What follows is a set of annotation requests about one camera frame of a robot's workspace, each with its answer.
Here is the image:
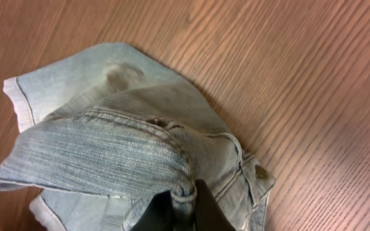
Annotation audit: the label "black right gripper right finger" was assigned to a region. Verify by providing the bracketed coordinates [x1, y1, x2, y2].
[195, 179, 236, 231]

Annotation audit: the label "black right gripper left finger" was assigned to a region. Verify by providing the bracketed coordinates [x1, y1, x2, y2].
[130, 191, 173, 231]

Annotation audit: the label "light blue denim shorts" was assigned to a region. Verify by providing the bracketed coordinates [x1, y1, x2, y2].
[0, 43, 275, 230]

